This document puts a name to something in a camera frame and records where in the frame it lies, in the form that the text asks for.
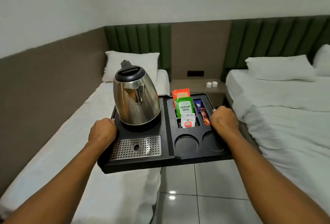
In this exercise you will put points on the person's right hand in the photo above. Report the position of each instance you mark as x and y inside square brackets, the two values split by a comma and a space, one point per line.
[223, 121]

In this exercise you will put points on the person's left hand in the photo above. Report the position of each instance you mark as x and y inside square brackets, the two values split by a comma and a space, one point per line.
[102, 130]

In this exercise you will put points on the black hospitality tray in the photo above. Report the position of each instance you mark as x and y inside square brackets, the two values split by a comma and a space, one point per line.
[170, 138]

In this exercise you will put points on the person's right forearm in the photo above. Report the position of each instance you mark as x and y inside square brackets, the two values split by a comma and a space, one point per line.
[270, 180]

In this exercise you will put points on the person's left forearm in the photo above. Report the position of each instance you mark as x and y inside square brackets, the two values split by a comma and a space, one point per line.
[64, 182]

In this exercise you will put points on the red coffee sachet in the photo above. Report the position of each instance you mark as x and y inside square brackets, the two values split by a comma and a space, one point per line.
[204, 117]

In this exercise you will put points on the blue coffee sachet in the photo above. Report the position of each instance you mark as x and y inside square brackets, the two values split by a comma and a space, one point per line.
[198, 104]

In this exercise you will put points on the wooden bedside table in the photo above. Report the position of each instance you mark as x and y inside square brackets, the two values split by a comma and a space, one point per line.
[198, 88]

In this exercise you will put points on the white sachet with red label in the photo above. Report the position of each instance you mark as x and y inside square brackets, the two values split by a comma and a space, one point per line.
[188, 121]

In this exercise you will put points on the green tea sachet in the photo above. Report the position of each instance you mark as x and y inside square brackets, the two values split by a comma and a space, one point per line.
[184, 106]

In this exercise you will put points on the stainless steel electric kettle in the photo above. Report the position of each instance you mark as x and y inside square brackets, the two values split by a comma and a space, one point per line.
[136, 97]

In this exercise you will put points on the perforated metal drip grate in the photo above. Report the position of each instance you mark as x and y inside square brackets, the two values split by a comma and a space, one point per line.
[136, 147]

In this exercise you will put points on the orange tea sachet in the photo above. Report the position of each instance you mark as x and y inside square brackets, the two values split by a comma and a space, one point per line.
[181, 94]

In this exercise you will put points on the white pillow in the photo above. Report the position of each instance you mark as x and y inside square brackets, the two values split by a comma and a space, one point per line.
[281, 68]
[322, 60]
[136, 62]

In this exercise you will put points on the green padded headboard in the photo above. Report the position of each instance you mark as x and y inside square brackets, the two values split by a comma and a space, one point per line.
[139, 43]
[275, 38]

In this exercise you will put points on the black wall socket panel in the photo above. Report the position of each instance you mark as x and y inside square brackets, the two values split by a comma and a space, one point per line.
[195, 73]

